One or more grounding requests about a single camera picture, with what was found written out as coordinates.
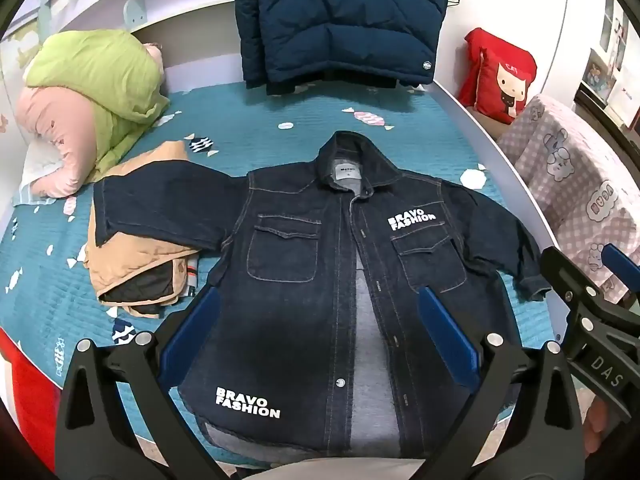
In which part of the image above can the red cloth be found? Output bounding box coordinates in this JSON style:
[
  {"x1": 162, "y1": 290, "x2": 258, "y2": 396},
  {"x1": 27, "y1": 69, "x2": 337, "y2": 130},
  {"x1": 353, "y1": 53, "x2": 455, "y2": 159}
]
[{"x1": 0, "y1": 332, "x2": 66, "y2": 441}]

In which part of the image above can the pink quilt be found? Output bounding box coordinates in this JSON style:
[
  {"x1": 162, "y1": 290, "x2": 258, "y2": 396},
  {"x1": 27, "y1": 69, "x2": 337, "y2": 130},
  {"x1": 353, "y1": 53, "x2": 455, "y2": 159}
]
[{"x1": 15, "y1": 44, "x2": 166, "y2": 198}]

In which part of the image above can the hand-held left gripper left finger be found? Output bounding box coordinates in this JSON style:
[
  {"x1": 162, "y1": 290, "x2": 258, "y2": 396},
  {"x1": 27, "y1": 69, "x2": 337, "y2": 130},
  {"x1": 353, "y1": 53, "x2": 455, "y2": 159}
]
[{"x1": 55, "y1": 286, "x2": 222, "y2": 480}]

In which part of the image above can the person's right hand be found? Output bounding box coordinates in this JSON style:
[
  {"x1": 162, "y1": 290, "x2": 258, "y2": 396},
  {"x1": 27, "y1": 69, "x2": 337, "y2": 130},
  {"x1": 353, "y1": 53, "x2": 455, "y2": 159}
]
[{"x1": 582, "y1": 395, "x2": 621, "y2": 461}]

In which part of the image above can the pink checked blanket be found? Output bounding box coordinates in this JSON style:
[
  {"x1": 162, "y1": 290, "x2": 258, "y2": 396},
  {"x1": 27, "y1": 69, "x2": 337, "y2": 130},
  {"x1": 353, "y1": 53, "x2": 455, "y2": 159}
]
[{"x1": 495, "y1": 94, "x2": 640, "y2": 306}]

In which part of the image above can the teal candy print bedsheet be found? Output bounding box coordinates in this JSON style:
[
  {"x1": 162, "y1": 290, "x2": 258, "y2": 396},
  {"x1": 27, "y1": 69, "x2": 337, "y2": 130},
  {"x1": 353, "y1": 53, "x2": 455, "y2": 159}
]
[{"x1": 0, "y1": 80, "x2": 561, "y2": 461}]

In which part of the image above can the navy puffer jacket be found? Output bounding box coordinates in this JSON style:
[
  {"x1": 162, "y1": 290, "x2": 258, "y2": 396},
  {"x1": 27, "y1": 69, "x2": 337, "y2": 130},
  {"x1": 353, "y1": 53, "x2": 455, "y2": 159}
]
[{"x1": 234, "y1": 0, "x2": 449, "y2": 97}]

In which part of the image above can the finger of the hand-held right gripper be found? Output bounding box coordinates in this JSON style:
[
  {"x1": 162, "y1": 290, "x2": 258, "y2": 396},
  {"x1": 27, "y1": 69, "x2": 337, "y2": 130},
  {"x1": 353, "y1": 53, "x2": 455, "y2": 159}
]
[
  {"x1": 541, "y1": 246, "x2": 601, "y2": 311},
  {"x1": 600, "y1": 244, "x2": 640, "y2": 311}
]

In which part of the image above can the red cartoon cushion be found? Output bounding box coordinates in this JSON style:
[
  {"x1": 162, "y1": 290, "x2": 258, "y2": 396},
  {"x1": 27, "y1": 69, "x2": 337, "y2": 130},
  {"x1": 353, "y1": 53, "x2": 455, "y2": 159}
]
[{"x1": 457, "y1": 27, "x2": 538, "y2": 126}]

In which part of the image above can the white pillow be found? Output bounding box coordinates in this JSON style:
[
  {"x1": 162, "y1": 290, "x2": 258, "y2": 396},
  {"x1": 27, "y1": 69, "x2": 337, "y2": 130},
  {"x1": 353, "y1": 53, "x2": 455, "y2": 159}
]
[{"x1": 20, "y1": 139, "x2": 63, "y2": 196}]

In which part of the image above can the tan jacket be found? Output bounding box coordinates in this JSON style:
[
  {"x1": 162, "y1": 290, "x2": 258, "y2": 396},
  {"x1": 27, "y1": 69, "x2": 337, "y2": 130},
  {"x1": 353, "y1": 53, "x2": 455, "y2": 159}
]
[{"x1": 82, "y1": 140, "x2": 201, "y2": 318}]

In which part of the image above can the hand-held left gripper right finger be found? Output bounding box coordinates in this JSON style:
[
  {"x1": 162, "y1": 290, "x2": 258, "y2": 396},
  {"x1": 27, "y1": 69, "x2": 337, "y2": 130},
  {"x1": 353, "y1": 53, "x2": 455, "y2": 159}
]
[{"x1": 419, "y1": 286, "x2": 587, "y2": 480}]

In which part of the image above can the white bookshelf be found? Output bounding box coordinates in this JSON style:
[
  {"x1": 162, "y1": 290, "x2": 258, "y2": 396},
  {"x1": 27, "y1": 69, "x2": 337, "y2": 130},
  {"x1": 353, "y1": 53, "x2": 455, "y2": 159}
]
[{"x1": 570, "y1": 0, "x2": 640, "y2": 131}]

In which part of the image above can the dark denim jacket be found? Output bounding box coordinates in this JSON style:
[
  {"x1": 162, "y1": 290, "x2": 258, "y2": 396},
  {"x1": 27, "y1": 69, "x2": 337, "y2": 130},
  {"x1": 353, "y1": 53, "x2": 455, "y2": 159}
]
[{"x1": 92, "y1": 131, "x2": 553, "y2": 461}]

